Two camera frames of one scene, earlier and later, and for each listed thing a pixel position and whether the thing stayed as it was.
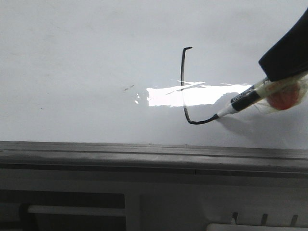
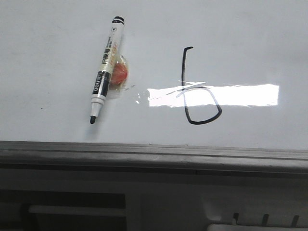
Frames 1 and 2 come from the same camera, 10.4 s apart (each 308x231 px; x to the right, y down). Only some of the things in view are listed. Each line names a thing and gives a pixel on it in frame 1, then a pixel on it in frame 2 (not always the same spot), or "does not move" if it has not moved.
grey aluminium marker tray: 72,160 does not move
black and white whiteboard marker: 247,97 → 102,80
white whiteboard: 149,72 does not move
